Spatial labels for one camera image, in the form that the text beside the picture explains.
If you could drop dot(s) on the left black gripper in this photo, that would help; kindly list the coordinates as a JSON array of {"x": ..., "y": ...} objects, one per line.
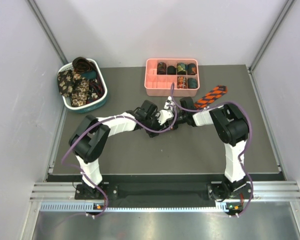
[{"x": 157, "y": 126}]

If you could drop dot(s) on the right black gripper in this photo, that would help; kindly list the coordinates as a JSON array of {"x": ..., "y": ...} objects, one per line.
[{"x": 175, "y": 126}]

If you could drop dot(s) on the orange navy striped tie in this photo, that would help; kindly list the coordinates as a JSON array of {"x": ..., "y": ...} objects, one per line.
[{"x": 213, "y": 95}]

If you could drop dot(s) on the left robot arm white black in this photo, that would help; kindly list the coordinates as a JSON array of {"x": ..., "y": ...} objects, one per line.
[{"x": 89, "y": 139}]

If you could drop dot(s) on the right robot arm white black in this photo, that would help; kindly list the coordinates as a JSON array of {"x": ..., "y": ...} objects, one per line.
[{"x": 233, "y": 129}]

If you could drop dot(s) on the dark green rolled tie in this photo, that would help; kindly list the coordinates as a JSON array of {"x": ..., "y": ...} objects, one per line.
[{"x": 192, "y": 83}]

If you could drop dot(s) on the red orange patterned rolled tie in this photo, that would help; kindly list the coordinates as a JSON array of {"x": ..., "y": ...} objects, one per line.
[{"x": 182, "y": 82}]

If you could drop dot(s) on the black rolled tie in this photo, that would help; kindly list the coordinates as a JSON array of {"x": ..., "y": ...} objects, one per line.
[{"x": 171, "y": 70}]

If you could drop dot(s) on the pink compartment organizer box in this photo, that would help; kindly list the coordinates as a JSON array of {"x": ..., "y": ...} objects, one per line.
[{"x": 162, "y": 85}]

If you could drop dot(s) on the green yellow leaf rolled tie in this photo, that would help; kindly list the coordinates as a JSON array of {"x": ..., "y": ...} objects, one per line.
[{"x": 181, "y": 68}]

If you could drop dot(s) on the teal orange leaf rolled tie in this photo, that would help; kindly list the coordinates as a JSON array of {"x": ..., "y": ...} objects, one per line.
[{"x": 191, "y": 69}]

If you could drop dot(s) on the dark red floral rolled tie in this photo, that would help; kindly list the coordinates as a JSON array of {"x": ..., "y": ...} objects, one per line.
[{"x": 161, "y": 68}]

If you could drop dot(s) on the dark red striped tie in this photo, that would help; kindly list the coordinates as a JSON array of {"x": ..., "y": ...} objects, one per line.
[{"x": 96, "y": 90}]

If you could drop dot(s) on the teal white laundry basket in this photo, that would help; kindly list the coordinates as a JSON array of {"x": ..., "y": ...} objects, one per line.
[{"x": 91, "y": 106}]

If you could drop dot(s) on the dark teal tie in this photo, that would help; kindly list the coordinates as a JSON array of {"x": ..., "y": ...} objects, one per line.
[{"x": 90, "y": 75}]

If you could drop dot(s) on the brown floral tie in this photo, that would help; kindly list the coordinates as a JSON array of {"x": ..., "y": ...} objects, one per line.
[{"x": 71, "y": 84}]

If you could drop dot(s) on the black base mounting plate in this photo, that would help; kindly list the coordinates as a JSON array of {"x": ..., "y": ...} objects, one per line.
[{"x": 159, "y": 190}]

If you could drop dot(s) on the dark brown rolled tie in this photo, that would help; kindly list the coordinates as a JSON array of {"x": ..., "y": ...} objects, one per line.
[{"x": 82, "y": 65}]

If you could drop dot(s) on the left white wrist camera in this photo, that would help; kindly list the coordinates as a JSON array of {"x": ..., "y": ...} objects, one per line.
[{"x": 163, "y": 116}]

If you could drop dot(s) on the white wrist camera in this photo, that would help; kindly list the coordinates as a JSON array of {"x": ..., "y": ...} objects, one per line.
[
  {"x": 169, "y": 104},
  {"x": 163, "y": 116}
]

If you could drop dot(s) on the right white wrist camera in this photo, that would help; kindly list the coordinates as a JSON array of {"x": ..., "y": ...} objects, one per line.
[{"x": 169, "y": 104}]

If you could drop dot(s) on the grey slotted cable duct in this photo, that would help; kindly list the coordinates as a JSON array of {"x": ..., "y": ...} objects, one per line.
[{"x": 92, "y": 207}]

